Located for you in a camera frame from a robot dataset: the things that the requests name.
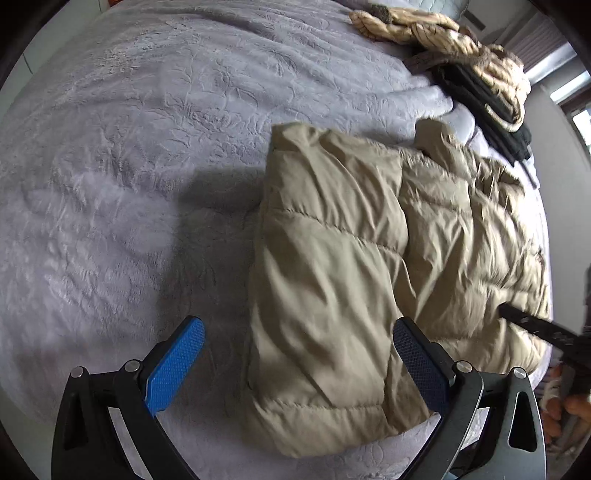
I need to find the grey window curtain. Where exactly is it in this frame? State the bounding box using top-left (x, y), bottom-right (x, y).
top-left (505, 16), bottom-right (567, 72)

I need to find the person's right hand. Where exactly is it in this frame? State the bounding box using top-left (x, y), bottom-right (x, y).
top-left (540, 368), bottom-right (591, 445)

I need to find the lavender embossed bedspread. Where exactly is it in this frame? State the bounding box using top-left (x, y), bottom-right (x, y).
top-left (0, 0), bottom-right (555, 480)

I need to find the cream striped plush garment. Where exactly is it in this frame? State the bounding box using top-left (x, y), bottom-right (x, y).
top-left (349, 4), bottom-right (531, 132)

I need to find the folded black fleece garment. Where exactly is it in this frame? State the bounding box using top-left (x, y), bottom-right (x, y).
top-left (431, 63), bottom-right (532, 164)

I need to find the beige quilted down jacket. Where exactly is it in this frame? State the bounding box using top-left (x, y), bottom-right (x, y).
top-left (242, 119), bottom-right (552, 457)

